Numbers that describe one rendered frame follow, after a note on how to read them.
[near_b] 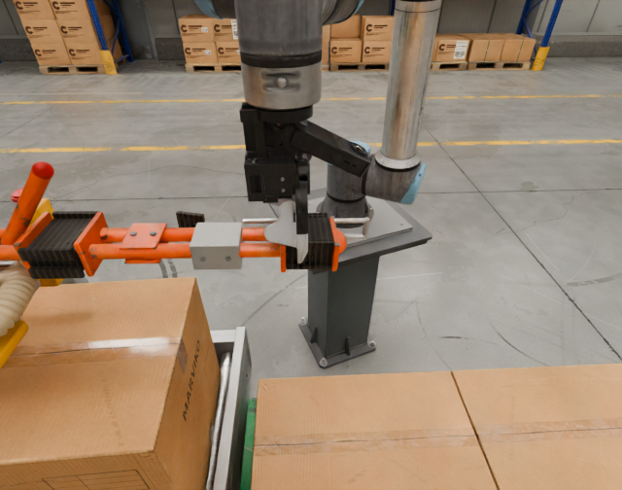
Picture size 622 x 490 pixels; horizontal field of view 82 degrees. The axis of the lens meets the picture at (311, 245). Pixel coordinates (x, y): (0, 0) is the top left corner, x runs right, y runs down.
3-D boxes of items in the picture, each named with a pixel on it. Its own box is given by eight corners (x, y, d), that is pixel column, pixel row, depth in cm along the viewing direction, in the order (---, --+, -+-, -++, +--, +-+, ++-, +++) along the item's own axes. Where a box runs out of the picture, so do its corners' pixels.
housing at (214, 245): (192, 271, 53) (188, 247, 50) (201, 243, 58) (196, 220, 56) (241, 270, 53) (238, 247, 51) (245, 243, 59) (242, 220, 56)
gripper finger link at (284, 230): (266, 263, 52) (262, 199, 49) (308, 262, 52) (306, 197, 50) (264, 270, 49) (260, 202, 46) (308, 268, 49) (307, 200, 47)
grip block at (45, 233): (27, 281, 50) (7, 248, 46) (61, 239, 58) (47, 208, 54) (90, 280, 51) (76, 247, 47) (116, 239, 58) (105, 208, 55)
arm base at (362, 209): (315, 203, 149) (315, 181, 143) (358, 195, 153) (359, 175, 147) (329, 228, 134) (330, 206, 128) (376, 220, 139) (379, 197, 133)
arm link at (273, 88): (318, 52, 44) (325, 69, 36) (318, 93, 47) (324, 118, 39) (244, 52, 44) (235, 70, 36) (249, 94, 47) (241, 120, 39)
